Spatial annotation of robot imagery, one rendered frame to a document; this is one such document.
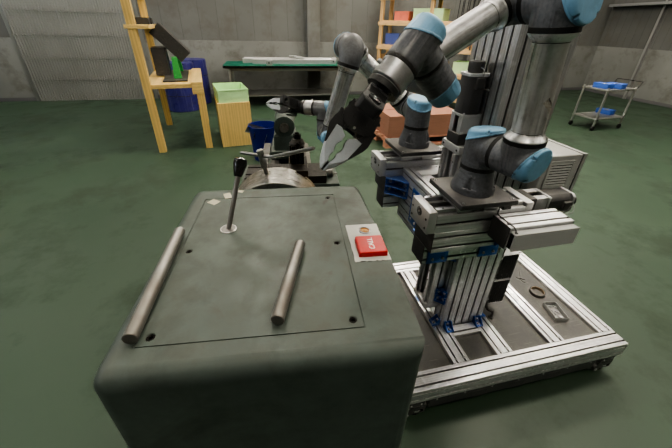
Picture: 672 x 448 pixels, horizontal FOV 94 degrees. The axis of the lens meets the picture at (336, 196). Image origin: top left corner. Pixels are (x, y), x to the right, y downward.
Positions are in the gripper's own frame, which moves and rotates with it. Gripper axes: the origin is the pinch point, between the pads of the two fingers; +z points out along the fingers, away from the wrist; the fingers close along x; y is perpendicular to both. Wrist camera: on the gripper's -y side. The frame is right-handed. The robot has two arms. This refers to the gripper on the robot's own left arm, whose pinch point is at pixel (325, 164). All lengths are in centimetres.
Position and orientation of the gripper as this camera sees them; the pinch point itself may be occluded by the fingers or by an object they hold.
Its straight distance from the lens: 62.7
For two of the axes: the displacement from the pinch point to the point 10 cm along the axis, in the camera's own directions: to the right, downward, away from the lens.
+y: -1.1, -1.4, 9.8
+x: -7.8, -6.0, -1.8
